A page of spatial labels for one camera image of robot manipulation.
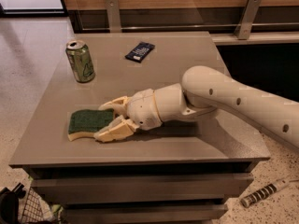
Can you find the blue rxbar blueberry wrapper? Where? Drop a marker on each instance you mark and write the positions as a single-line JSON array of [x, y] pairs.
[[140, 52]]

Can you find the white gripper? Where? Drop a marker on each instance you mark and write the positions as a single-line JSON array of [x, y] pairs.
[[142, 108]]

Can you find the horizontal metal rail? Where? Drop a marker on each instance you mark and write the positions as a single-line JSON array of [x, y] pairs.
[[216, 28]]

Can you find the left metal wall bracket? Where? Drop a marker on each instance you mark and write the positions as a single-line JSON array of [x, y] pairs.
[[113, 15]]

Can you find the wire mesh basket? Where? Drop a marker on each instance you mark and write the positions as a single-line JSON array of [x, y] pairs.
[[32, 209]]

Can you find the striped black white handle tool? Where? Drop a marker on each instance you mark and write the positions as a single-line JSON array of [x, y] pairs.
[[264, 193]]

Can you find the upper grey drawer front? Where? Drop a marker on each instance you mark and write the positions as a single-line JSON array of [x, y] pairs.
[[143, 188]]

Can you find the black object at corner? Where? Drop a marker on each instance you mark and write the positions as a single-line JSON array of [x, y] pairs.
[[9, 204]]

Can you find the metal wall bracket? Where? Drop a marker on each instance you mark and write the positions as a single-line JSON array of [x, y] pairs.
[[113, 15], [243, 29]]

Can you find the grey drawer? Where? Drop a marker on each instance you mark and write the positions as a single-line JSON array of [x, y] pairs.
[[143, 188], [170, 214]]

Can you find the green soda can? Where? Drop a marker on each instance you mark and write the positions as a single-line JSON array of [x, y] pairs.
[[80, 61]]

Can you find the grey drawer cabinet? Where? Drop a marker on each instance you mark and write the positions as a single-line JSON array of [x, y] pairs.
[[219, 144]]

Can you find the right metal wall bracket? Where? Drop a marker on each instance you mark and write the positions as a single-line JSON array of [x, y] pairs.
[[243, 29]]

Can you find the green and yellow sponge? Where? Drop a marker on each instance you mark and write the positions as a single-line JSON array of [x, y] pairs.
[[85, 123]]

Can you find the lower grey drawer front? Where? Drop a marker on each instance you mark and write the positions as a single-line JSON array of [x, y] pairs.
[[170, 214]]

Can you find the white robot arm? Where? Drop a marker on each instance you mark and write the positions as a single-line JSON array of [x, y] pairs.
[[201, 91]]

